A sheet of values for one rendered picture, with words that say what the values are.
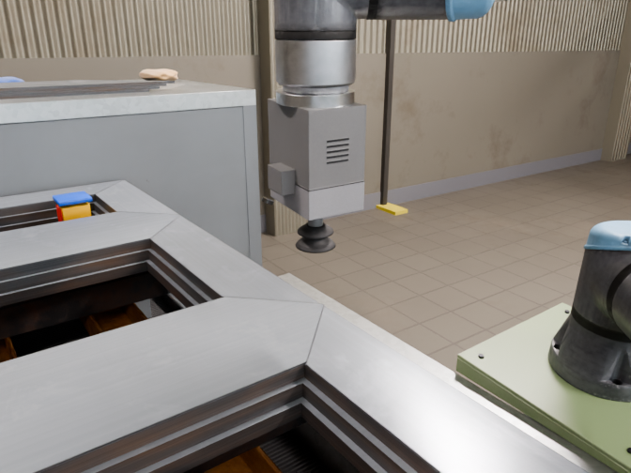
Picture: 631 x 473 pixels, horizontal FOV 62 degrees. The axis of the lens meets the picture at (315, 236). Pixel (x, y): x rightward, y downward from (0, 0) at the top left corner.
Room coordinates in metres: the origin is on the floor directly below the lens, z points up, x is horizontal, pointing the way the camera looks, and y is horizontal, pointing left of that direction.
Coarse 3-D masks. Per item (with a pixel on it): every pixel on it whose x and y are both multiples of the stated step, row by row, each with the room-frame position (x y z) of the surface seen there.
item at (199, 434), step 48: (144, 240) 0.81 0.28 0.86; (0, 288) 0.68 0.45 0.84; (48, 288) 0.71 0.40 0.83; (192, 288) 0.66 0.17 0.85; (288, 384) 0.44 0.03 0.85; (144, 432) 0.36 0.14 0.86; (192, 432) 0.38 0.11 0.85; (240, 432) 0.40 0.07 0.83; (336, 432) 0.39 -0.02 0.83; (384, 432) 0.36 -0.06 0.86
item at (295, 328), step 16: (240, 304) 0.58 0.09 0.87; (256, 304) 0.58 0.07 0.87; (272, 304) 0.58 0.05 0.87; (288, 304) 0.58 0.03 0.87; (256, 320) 0.54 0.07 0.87; (272, 320) 0.54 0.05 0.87; (288, 320) 0.54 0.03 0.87; (304, 320) 0.54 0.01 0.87; (288, 336) 0.51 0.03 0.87; (304, 336) 0.51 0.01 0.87; (304, 352) 0.47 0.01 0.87
